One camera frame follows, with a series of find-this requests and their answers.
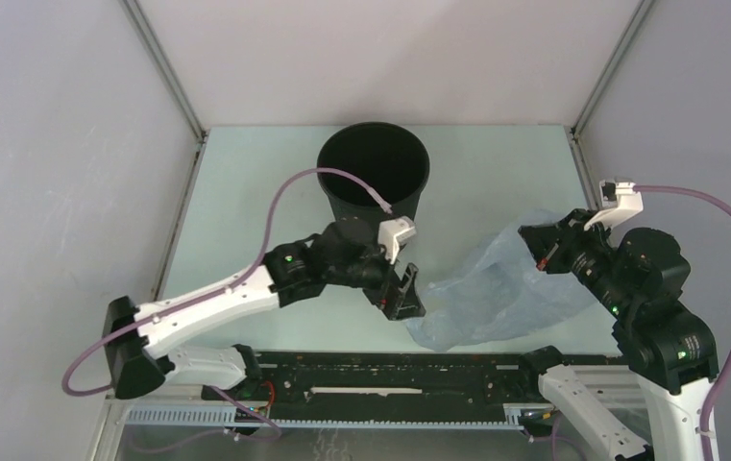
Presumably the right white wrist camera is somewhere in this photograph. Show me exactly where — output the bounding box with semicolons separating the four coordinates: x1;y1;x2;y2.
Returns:
583;180;644;231

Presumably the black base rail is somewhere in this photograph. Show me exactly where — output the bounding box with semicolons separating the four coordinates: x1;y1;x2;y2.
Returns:
199;348;640;425

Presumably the grey toothed cable duct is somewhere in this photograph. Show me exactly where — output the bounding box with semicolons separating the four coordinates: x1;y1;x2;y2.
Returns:
126;404;546;430

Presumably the right aluminium corner post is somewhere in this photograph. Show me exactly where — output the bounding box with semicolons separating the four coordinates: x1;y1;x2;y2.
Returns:
571;0;656;139

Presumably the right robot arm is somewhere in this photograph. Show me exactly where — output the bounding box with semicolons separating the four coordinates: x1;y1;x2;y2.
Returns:
516;209;719;460

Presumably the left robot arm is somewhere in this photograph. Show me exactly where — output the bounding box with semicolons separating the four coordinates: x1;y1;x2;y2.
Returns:
104;217;426;400

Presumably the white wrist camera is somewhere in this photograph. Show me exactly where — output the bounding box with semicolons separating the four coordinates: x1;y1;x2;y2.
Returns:
377;216;417;264
583;180;644;231

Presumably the light blue plastic trash bag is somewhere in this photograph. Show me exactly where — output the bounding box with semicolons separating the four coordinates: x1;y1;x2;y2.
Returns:
405;209;595;352

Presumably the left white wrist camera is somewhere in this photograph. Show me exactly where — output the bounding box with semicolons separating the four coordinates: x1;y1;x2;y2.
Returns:
377;216;417;264

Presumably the aluminium corner post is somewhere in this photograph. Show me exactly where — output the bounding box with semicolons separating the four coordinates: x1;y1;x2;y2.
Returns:
119;0;207;141
571;0;656;139

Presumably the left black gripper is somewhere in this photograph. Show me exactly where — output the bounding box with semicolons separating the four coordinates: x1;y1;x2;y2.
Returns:
327;233;425;320

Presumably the black cylindrical trash bin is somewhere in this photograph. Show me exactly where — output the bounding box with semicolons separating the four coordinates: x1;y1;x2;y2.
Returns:
316;122;430;229

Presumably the small circuit board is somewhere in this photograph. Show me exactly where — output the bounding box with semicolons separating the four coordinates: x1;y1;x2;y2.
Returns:
234;410;268;424

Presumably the left aluminium corner post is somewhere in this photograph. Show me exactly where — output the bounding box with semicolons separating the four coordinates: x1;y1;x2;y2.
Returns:
119;0;207;141

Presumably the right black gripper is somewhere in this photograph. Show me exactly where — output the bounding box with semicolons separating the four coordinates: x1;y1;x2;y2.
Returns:
518;205;631;314

